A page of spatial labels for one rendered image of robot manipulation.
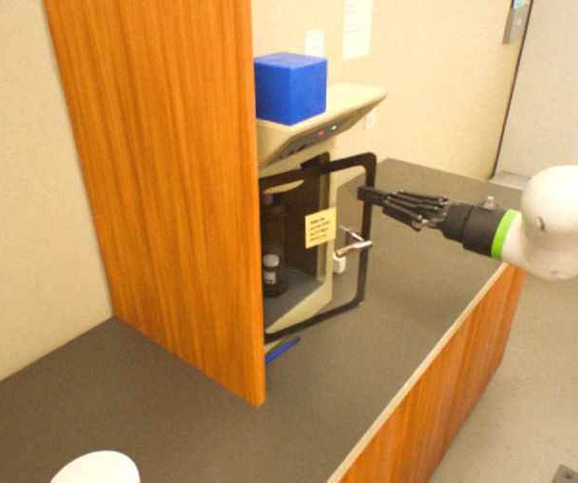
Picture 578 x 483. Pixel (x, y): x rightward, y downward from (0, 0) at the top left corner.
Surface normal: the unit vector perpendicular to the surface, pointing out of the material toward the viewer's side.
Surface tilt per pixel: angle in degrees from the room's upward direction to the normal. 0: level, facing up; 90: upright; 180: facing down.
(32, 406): 0
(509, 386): 0
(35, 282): 90
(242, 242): 90
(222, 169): 90
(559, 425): 0
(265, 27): 90
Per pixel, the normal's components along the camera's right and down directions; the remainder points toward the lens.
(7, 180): 0.78, 0.31
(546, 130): -0.62, 0.40
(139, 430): 0.00, -0.86
